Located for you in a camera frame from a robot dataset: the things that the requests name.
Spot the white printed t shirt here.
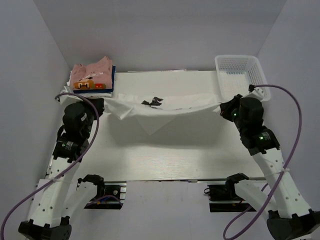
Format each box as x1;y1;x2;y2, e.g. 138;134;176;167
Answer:
102;93;222;135

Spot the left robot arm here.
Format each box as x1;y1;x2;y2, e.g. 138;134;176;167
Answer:
18;98;105;240

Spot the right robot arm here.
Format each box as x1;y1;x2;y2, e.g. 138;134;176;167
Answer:
220;94;320;240

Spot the pink folded t shirt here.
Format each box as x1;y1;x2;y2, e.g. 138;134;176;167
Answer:
69;56;113;91

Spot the white plastic basket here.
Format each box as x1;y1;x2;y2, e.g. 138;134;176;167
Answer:
214;54;267;101

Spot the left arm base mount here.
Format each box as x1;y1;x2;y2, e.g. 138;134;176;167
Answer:
77;174;127;210

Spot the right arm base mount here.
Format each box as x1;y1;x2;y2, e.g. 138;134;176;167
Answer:
203;173;256;213

